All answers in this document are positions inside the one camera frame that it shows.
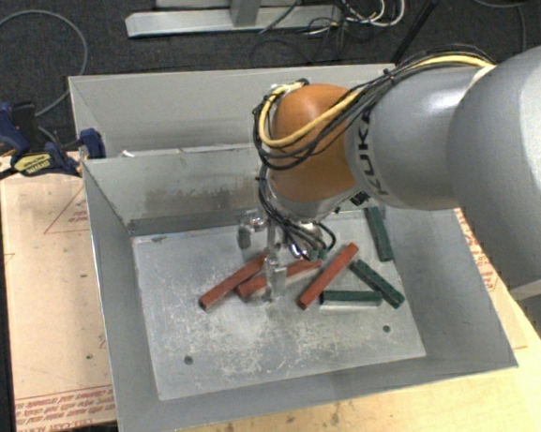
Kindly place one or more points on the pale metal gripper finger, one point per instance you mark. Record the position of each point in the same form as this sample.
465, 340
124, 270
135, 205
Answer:
280, 282
269, 281

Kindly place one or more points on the red-brown flat block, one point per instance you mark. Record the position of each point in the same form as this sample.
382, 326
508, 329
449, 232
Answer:
229, 286
328, 276
253, 286

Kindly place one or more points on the grey metal bin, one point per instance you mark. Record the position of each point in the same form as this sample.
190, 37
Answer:
244, 344

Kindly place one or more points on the dark green flat block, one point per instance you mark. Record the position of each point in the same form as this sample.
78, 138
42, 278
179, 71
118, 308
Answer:
379, 236
350, 296
378, 284

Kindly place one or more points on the brown cardboard board, red print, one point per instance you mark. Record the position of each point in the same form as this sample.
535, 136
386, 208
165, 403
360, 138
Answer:
52, 300

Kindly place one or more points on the black cylinder on white bracket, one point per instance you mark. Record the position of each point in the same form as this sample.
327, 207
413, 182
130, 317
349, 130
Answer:
359, 198

